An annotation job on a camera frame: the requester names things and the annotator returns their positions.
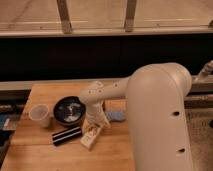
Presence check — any dark ceramic bowl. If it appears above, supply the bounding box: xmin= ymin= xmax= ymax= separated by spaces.
xmin=53 ymin=96 xmax=86 ymax=127

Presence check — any metal window frame rail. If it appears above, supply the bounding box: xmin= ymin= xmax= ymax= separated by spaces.
xmin=0 ymin=0 xmax=213 ymax=38

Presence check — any white plastic bottle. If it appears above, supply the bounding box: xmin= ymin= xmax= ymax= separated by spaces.
xmin=80 ymin=124 xmax=102 ymax=150

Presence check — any blue sponge cloth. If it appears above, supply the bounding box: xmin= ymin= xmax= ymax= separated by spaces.
xmin=106 ymin=111 xmax=126 ymax=122

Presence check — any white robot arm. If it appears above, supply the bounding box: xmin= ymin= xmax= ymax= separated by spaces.
xmin=80 ymin=63 xmax=193 ymax=171

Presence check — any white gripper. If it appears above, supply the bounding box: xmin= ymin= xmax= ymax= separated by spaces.
xmin=82 ymin=104 xmax=111 ymax=133

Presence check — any translucent plastic cup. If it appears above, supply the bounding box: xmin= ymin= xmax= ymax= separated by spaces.
xmin=28 ymin=104 xmax=51 ymax=128

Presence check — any black striped rectangular block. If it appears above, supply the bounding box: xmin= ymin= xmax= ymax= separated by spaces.
xmin=52 ymin=126 xmax=82 ymax=146

